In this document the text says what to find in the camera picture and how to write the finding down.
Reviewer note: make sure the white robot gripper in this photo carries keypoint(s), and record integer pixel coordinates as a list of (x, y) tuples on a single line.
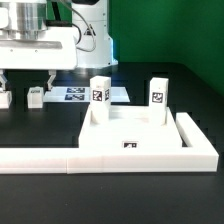
[(26, 42)]

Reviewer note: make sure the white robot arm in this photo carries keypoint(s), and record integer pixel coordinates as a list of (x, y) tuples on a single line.
[(89, 18)]

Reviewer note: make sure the white marker sheet with tags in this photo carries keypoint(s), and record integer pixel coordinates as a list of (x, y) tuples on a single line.
[(82, 94)]

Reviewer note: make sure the white L-shaped obstacle fence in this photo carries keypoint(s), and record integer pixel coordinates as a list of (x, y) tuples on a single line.
[(198, 155)]

